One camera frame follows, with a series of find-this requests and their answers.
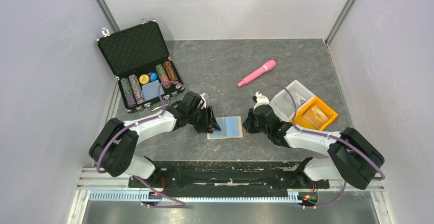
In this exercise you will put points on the white slotted cable duct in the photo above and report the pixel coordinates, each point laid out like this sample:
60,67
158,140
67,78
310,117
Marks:
150,197

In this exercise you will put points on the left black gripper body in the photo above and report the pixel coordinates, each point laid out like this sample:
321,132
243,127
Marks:
198,118

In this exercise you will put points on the blue card deck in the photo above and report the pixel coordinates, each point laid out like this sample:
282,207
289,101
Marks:
152,90

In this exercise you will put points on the yellow dealer chip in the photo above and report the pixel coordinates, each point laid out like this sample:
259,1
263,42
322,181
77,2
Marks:
144,79

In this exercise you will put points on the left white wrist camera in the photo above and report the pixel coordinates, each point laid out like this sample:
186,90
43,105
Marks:
203,104

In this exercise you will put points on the white plastic bin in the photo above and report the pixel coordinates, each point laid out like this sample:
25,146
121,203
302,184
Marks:
285,105

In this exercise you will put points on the orange plastic bin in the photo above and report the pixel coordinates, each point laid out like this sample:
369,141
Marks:
332,115

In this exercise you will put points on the beige card holder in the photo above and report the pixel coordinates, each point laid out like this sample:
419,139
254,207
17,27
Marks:
231,127

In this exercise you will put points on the green red chip stack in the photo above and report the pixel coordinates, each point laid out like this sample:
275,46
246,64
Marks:
163,76

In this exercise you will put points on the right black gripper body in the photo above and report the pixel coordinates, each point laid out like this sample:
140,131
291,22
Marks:
262,129

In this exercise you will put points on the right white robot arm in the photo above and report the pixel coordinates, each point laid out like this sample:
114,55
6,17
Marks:
351,156

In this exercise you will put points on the green purple chip stack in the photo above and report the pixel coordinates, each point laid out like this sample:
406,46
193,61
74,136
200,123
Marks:
128,93

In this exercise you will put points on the blue dealer chip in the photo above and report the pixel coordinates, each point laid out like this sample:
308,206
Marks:
153,76

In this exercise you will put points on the card in orange bin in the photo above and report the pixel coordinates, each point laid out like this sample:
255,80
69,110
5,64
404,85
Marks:
315,116

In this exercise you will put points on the card in white bin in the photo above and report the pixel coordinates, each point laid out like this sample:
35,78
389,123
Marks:
298,98

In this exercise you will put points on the pink toy microphone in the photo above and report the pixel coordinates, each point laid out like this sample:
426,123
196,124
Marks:
267,66

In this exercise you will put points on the purple grey chip stack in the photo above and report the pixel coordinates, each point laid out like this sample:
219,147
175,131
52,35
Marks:
136,88

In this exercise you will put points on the orange black chip stack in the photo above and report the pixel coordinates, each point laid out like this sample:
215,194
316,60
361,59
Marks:
170,71

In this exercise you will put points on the black poker chip case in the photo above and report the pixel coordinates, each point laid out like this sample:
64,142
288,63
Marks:
137,50

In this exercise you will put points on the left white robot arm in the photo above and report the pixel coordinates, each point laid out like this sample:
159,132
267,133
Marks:
114,148

